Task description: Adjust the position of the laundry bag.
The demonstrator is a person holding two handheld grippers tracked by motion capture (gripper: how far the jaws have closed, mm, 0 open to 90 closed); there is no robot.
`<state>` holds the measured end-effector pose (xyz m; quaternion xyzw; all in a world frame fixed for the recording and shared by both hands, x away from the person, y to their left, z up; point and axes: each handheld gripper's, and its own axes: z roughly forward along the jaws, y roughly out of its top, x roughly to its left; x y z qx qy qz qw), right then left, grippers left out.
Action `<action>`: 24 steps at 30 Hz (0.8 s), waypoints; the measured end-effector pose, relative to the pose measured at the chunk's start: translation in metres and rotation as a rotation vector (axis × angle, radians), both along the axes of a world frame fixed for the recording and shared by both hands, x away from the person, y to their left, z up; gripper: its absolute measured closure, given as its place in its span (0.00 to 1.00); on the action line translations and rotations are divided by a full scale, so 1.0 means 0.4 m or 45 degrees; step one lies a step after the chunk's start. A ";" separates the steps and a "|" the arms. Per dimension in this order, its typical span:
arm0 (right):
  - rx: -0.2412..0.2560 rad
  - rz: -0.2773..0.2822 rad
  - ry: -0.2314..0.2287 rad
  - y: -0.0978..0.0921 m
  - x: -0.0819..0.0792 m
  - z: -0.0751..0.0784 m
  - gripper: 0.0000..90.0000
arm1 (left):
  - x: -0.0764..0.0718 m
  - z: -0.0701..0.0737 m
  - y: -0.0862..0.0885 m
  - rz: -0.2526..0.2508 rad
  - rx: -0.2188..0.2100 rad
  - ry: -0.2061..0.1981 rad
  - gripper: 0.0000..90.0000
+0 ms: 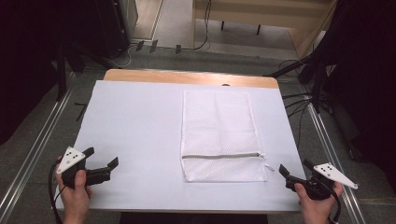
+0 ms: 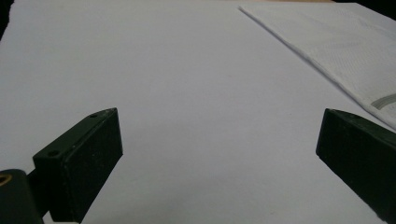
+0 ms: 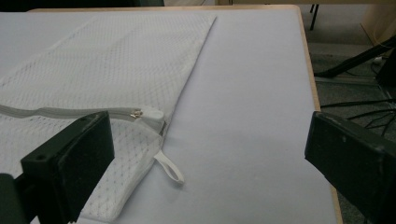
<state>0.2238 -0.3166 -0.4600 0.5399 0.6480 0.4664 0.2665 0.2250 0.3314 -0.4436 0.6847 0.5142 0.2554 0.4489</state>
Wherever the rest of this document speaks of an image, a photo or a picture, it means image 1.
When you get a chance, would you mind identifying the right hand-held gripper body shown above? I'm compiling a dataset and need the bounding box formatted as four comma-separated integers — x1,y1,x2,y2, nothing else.
285,161,360,201

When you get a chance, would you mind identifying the left hand-held gripper black cable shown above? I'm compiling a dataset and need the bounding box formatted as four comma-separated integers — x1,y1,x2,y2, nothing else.
48,158,64,224

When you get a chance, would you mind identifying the white mesh laundry bag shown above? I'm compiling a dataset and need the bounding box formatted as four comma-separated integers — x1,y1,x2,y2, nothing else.
180,90,276,183

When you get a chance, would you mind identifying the bundle of black floor cables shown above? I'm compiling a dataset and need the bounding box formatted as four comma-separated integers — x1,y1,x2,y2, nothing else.
278,59,331,150

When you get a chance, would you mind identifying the white floor cable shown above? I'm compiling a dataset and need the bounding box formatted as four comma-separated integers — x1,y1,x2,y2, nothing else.
106,43,138,70

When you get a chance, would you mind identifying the person's dark clothing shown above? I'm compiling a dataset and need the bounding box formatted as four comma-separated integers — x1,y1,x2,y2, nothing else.
119,212,269,224

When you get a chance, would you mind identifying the white table mat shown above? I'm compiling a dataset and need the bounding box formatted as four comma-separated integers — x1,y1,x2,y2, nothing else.
53,79,307,214

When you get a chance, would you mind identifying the black hanging cable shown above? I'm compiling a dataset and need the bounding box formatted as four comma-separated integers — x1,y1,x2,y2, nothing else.
176,0,213,54

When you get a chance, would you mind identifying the black curtain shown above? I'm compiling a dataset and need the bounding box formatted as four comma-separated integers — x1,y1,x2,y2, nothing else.
0,0,104,147
311,0,396,188

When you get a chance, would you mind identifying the dark computer tower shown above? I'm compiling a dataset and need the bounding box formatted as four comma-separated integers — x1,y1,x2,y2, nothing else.
94,0,139,60

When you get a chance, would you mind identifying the hand-held gripper black cable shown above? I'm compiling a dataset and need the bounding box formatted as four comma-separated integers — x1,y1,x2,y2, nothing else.
317,178,343,224
48,158,64,224

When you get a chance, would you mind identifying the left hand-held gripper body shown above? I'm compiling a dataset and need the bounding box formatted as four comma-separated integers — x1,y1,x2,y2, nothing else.
56,146,112,189

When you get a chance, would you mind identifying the person's right hand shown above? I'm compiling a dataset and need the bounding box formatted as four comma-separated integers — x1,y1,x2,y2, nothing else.
293,181,344,224

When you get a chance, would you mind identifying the black metal stand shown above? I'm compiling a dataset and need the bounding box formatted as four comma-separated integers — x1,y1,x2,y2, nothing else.
55,38,110,102
264,54,331,115

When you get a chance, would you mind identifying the wooden table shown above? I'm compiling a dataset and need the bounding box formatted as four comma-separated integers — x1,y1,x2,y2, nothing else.
103,68,280,90

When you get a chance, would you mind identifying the wooden platform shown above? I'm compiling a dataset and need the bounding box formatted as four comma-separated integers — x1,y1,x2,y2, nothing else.
191,0,339,59

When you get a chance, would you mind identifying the person's left hand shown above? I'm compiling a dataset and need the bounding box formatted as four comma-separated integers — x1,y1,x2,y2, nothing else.
54,169,93,224

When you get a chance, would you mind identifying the right hand-held gripper black cable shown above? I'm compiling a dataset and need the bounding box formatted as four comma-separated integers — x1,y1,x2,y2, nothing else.
317,178,343,224

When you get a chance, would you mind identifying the metal floor rail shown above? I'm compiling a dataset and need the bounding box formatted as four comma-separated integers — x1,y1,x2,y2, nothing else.
0,87,76,218
306,102,367,224

